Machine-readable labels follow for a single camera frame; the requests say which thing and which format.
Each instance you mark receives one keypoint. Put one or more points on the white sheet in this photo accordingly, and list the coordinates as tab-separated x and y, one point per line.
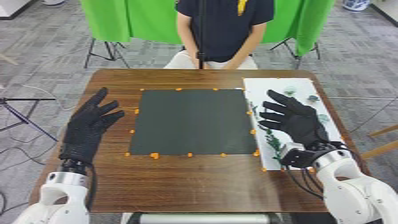
268	85

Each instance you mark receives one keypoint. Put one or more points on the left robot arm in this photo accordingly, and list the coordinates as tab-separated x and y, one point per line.
60	196

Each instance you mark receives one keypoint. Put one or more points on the black tripod stand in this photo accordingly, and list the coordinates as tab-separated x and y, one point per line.
21	116

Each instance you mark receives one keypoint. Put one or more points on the blue white vase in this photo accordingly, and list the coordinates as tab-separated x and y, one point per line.
356	4

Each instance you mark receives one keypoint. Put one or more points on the black stand pole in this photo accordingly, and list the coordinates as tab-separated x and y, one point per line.
202	33

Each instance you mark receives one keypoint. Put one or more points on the black backdrop stand legs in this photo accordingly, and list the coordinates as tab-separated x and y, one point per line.
108	50
296	50

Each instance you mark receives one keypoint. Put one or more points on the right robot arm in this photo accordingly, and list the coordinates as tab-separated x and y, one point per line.
356	193

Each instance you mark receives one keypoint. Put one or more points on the white flower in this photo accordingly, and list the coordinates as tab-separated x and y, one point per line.
291	90
324	117

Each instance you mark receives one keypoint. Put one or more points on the person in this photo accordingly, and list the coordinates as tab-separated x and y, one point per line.
225	30

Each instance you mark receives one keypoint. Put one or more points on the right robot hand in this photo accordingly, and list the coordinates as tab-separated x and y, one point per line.
300	121

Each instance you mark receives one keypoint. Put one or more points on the pale grey bar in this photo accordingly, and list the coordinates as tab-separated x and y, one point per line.
202	219

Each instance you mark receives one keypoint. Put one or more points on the dark mat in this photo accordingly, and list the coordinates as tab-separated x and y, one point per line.
193	121

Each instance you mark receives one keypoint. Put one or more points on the blue flower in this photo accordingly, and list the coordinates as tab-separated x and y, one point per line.
314	98

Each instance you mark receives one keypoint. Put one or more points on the green sprig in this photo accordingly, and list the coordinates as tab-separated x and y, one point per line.
275	143

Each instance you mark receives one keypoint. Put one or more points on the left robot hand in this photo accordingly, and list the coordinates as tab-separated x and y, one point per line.
86	133

